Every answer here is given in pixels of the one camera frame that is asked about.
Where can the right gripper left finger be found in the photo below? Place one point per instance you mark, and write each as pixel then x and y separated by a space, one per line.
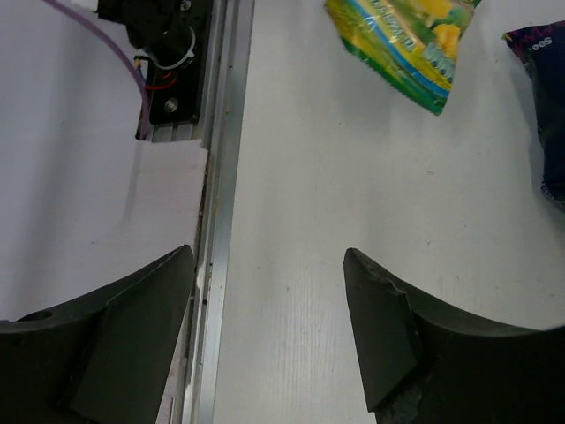
pixel 103 357

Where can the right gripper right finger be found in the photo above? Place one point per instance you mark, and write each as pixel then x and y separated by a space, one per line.
pixel 423 360

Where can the green yellow candy bag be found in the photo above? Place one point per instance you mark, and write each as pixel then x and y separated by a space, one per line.
pixel 413 45

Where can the dark purple snack bag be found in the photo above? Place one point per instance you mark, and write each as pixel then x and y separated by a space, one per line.
pixel 541 51

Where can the aluminium table rail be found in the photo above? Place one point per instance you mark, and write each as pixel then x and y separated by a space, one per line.
pixel 227 70

